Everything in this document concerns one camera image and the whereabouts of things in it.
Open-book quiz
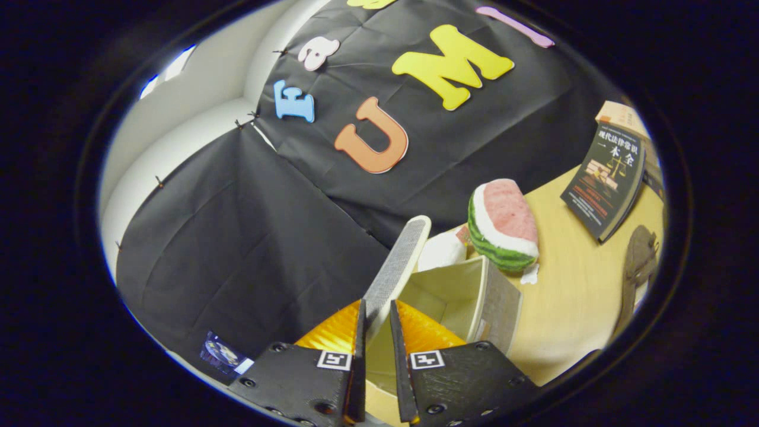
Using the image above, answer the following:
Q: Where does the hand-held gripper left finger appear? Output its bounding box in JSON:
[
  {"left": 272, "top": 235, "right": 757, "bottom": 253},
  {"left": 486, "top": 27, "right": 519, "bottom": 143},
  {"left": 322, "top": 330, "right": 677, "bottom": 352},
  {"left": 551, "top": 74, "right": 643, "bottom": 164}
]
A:
[{"left": 228, "top": 299, "right": 367, "bottom": 426}]

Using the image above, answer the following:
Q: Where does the black cover book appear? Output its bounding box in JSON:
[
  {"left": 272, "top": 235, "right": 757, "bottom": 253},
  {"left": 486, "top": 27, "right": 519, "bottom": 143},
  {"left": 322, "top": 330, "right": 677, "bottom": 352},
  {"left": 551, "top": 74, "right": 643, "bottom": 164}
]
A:
[{"left": 560, "top": 122, "right": 647, "bottom": 244}]

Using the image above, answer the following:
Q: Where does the brown fuzzy shoe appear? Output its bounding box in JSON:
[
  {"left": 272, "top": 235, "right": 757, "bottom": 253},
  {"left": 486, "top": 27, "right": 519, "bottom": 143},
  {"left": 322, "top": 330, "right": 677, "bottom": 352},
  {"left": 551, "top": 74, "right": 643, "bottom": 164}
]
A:
[{"left": 611, "top": 225, "right": 661, "bottom": 342}]

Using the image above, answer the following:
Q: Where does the ceiling light panel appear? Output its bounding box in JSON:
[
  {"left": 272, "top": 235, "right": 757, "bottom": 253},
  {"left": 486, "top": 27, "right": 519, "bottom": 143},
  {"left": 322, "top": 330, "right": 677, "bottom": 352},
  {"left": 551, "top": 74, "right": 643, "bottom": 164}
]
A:
[{"left": 139, "top": 44, "right": 196, "bottom": 98}]

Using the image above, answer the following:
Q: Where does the white plush toy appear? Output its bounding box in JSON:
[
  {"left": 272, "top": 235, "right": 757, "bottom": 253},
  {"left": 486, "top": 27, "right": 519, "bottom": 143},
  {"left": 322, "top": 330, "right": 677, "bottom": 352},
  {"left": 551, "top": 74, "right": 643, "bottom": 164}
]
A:
[{"left": 417, "top": 231, "right": 469, "bottom": 273}]

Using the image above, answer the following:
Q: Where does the grey fabric storage box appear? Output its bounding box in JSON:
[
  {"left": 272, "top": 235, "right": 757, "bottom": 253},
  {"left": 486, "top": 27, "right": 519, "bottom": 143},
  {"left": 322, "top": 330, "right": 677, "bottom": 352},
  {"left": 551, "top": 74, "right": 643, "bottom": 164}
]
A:
[{"left": 359, "top": 215, "right": 524, "bottom": 427}]

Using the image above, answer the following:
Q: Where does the watermelon slice plush toy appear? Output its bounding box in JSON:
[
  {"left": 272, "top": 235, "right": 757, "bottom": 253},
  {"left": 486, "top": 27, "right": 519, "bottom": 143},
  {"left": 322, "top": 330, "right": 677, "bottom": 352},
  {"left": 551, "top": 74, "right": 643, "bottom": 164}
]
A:
[{"left": 467, "top": 179, "right": 540, "bottom": 285}]

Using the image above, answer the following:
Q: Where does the cream thick book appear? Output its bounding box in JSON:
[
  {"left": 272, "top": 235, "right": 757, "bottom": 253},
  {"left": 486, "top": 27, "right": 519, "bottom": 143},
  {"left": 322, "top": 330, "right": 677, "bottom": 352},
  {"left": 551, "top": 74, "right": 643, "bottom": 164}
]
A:
[{"left": 642, "top": 141, "right": 666, "bottom": 201}]

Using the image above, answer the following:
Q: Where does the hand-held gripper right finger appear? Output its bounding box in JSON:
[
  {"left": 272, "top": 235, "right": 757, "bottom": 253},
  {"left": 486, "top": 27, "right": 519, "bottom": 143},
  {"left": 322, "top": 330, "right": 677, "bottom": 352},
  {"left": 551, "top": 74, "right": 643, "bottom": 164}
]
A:
[{"left": 388, "top": 299, "right": 540, "bottom": 425}]

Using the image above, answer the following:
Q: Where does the beige cover book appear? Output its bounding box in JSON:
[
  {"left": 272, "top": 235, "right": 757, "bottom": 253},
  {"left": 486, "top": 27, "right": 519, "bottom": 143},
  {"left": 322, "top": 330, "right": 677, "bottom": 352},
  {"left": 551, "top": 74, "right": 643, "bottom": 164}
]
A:
[{"left": 595, "top": 101, "right": 653, "bottom": 143}]

